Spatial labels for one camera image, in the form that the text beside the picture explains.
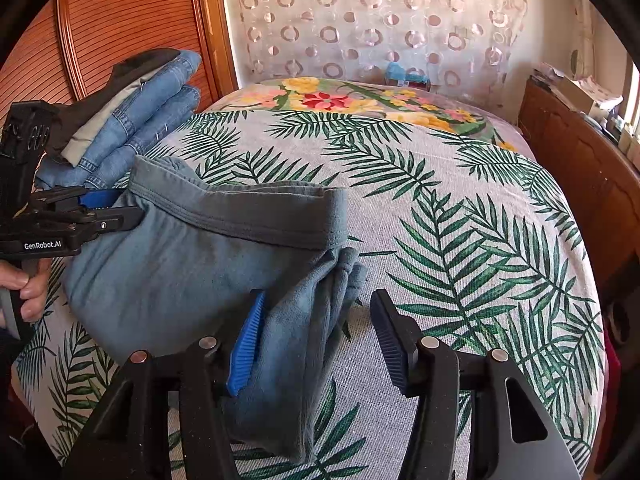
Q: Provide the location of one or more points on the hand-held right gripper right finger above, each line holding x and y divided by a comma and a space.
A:
390, 335

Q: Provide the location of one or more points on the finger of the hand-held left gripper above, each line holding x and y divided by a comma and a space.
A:
120, 220
102, 199

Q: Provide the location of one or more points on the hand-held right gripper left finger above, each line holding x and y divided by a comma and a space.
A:
247, 345

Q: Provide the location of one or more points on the blue-grey pants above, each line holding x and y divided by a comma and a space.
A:
175, 280

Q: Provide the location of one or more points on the person's left hand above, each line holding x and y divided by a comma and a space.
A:
35, 290

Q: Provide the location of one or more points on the grey folded garment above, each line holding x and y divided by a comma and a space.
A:
95, 130

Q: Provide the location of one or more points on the light blue folded jeans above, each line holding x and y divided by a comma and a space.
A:
170, 80
165, 120

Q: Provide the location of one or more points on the leaf-print bed sheet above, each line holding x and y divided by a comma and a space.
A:
450, 240

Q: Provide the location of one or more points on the black folded garment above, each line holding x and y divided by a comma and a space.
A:
125, 70

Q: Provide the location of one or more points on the person's black-clad leg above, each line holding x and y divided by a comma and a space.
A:
12, 410

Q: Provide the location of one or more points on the red cloth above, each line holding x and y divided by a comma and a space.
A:
612, 385

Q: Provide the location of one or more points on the pink floral blanket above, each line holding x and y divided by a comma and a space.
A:
350, 97

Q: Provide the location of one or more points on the wooden cabinet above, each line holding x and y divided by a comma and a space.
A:
575, 160

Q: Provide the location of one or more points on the blue toy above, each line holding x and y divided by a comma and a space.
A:
406, 75

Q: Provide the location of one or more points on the cardboard box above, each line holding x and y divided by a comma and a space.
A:
575, 95

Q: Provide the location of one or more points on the clutter of boxes on cabinet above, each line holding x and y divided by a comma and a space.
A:
595, 87

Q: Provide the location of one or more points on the sheer circle-pattern curtain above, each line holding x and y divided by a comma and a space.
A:
375, 10

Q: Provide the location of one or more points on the white lace window curtain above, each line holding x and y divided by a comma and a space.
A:
579, 35

